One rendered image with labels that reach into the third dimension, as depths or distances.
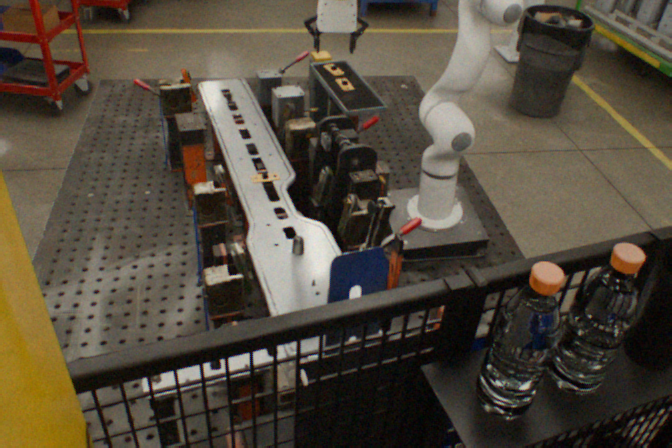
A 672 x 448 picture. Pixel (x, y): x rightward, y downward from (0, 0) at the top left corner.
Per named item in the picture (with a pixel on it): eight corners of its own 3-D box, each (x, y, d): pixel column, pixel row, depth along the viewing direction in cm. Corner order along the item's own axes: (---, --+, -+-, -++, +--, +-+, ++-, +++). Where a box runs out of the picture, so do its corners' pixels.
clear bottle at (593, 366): (533, 362, 71) (583, 237, 60) (575, 349, 73) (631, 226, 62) (566, 405, 67) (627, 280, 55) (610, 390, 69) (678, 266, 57)
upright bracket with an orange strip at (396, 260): (372, 375, 156) (394, 232, 127) (377, 374, 157) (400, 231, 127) (376, 384, 154) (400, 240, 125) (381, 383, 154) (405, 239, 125)
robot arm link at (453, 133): (449, 155, 198) (457, 92, 183) (473, 187, 184) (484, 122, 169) (415, 161, 195) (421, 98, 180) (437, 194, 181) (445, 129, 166)
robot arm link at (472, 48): (428, 145, 178) (409, 119, 191) (462, 147, 183) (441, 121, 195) (488, -18, 150) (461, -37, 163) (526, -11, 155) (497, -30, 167)
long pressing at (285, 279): (189, 84, 225) (188, 80, 224) (246, 78, 232) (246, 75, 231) (289, 366, 122) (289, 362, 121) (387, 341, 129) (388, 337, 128)
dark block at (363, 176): (338, 283, 183) (347, 172, 159) (359, 279, 186) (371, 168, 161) (344, 294, 180) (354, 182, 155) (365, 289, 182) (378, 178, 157)
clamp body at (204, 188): (194, 270, 184) (184, 179, 164) (233, 262, 188) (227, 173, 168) (199, 290, 178) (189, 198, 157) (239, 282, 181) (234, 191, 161)
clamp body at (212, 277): (204, 358, 158) (193, 263, 137) (247, 348, 161) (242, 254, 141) (210, 385, 151) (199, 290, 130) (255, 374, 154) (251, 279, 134)
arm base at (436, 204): (450, 191, 212) (456, 148, 201) (470, 225, 198) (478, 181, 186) (400, 198, 209) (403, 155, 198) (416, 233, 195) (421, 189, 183)
